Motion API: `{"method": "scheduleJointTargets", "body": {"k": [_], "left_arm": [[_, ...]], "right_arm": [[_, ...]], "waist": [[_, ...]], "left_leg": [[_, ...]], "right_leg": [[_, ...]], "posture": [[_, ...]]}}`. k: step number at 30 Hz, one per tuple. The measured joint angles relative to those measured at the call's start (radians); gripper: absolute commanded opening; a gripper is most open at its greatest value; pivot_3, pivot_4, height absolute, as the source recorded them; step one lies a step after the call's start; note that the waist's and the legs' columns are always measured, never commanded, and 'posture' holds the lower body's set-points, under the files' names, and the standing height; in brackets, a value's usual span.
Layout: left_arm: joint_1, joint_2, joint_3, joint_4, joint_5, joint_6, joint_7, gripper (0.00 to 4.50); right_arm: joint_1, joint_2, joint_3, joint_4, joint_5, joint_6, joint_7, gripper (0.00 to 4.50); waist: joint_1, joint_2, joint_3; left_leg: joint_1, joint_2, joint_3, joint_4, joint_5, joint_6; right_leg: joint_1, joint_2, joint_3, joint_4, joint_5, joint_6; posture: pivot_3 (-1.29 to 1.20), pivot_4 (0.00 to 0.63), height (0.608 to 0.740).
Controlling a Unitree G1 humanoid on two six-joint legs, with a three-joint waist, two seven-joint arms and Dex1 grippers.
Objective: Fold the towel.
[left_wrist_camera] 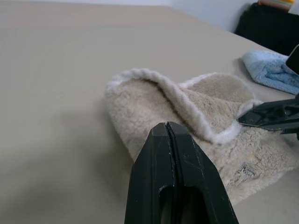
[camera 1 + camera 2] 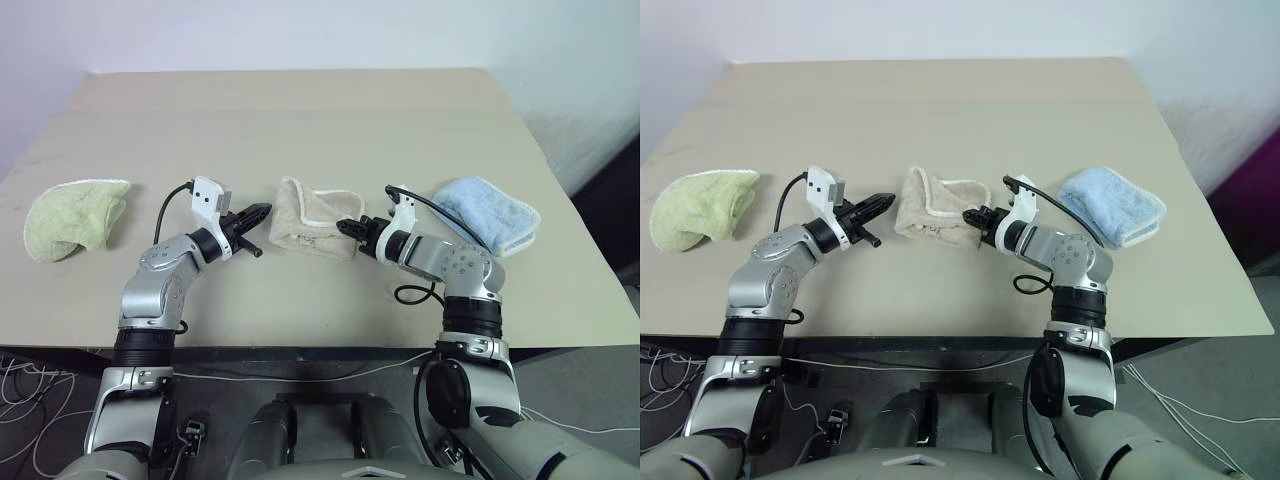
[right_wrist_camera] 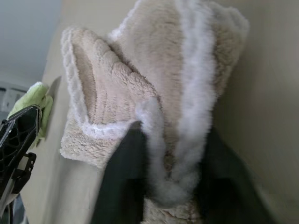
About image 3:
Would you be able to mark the grey background equipment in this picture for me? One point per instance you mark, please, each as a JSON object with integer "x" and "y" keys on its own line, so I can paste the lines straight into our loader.
{"x": 9, "y": 95}

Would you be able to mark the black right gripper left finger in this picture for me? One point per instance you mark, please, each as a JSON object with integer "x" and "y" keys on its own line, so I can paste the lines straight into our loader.
{"x": 121, "y": 186}

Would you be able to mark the beige fleece towel white trim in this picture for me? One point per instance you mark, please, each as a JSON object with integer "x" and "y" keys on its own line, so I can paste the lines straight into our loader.
{"x": 149, "y": 58}

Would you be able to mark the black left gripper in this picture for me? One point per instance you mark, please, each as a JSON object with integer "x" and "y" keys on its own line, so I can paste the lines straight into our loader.
{"x": 16, "y": 177}

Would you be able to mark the light green cloth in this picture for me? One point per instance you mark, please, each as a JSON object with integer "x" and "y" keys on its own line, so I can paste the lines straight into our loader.
{"x": 35, "y": 95}

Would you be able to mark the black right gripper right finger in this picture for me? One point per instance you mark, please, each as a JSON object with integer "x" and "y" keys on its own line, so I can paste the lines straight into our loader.
{"x": 224, "y": 198}

